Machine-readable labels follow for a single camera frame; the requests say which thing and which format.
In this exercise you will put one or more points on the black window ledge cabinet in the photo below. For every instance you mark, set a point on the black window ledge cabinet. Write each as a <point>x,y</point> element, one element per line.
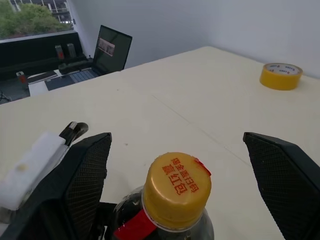
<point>30,52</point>

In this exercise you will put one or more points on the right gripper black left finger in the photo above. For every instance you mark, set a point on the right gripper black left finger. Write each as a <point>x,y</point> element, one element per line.
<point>82,180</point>

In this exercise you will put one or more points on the small black box red label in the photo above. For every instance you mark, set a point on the small black box red label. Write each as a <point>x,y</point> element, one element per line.
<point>58,51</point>

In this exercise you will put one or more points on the long black device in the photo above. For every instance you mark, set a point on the long black device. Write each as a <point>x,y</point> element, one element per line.
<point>75,65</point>

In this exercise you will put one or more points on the black open laptop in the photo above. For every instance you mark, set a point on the black open laptop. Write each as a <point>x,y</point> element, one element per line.
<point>112,47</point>

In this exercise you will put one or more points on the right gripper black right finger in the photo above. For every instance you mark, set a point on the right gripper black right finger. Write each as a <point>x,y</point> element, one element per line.
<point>282,185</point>

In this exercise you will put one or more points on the yellow packing tape roll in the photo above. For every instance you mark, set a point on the yellow packing tape roll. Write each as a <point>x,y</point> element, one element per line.
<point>277,81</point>

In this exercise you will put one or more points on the yellow bottle cap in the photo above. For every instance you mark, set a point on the yellow bottle cap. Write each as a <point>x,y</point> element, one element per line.
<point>175,190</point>

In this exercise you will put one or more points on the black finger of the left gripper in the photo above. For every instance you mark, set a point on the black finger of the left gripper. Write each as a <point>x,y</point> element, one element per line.
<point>103,221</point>

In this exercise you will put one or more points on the small red black device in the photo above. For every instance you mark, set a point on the small red black device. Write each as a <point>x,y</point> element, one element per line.
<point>22,78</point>

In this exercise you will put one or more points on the black desk mat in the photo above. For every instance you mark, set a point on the black desk mat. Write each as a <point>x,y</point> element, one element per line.
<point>58,83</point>

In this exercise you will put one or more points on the small grey black box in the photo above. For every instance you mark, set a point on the small grey black box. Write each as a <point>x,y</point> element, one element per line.
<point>71,50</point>

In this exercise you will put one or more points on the clear bottle with dark drink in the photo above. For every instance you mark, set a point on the clear bottle with dark drink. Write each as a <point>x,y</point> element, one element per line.
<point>130,225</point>

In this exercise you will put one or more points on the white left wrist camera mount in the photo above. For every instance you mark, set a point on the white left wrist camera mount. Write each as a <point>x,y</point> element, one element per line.
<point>32,165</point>

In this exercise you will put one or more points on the black flat tablet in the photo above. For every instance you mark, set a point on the black flat tablet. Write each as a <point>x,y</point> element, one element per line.
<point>42,76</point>

